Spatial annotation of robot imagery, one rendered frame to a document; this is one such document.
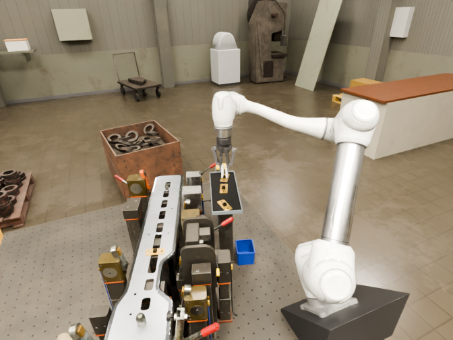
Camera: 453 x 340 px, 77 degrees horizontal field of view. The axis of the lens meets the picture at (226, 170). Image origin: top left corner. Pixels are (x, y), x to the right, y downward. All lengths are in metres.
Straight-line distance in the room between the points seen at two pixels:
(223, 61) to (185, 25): 1.53
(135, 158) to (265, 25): 6.59
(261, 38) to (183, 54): 2.36
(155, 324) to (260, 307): 0.57
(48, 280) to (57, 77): 7.56
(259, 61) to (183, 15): 2.50
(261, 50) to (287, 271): 7.82
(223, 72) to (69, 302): 7.79
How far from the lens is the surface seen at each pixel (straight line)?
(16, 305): 1.87
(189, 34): 9.35
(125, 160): 3.23
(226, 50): 8.77
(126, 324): 1.18
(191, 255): 1.12
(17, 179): 4.25
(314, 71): 8.51
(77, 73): 9.03
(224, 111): 1.34
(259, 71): 9.09
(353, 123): 1.15
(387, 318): 1.43
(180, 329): 0.92
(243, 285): 1.60
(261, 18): 8.95
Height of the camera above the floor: 1.94
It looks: 29 degrees down
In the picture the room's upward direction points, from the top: 1 degrees counter-clockwise
